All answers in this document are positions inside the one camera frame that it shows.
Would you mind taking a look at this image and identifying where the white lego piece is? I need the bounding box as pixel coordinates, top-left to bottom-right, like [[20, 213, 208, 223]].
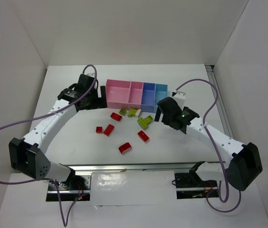
[[135, 109, 142, 118]]

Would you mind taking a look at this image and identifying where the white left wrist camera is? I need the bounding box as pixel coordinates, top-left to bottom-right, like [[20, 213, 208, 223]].
[[172, 90, 186, 109]]

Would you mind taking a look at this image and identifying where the red rounded lego brick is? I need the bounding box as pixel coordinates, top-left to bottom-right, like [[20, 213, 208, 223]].
[[118, 142, 132, 154]]

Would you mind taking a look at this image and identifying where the light blue container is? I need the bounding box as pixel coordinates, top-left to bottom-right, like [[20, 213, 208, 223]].
[[153, 84, 168, 113]]

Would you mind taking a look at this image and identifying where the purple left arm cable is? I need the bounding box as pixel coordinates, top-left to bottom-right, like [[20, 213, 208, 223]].
[[0, 64, 99, 228]]

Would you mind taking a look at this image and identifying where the green square lego brick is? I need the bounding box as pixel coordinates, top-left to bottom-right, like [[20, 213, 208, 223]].
[[119, 108, 127, 116]]

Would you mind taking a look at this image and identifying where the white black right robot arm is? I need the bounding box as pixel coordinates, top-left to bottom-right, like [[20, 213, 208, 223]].
[[74, 74, 263, 191]]

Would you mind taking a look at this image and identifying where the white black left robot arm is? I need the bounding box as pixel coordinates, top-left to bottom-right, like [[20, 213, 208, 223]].
[[9, 74, 107, 190]]

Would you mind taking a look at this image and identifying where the small pink container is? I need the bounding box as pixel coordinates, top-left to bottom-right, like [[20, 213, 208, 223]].
[[127, 81, 144, 110]]

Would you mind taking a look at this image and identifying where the aluminium front rail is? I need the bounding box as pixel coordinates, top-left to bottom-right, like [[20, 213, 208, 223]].
[[19, 161, 227, 174]]

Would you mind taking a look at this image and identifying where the large pink container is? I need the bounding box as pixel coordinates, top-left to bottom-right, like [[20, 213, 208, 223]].
[[105, 79, 131, 110]]

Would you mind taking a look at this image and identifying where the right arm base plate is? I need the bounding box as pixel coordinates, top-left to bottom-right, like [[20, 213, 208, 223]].
[[171, 173, 218, 200]]

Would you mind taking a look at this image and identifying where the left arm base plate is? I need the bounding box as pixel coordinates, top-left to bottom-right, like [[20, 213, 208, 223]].
[[46, 172, 92, 202]]

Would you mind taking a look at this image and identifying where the small red lego brick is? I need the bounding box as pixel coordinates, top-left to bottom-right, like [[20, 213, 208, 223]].
[[96, 126, 103, 133]]

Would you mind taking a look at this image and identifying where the aluminium side rail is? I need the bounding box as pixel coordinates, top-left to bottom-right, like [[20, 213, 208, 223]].
[[205, 65, 234, 138]]

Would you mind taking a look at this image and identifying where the green T-shaped lego assembly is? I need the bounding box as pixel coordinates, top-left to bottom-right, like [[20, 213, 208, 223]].
[[137, 115, 153, 130]]

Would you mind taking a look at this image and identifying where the green lego piece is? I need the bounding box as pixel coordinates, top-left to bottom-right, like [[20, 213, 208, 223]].
[[127, 108, 137, 117]]

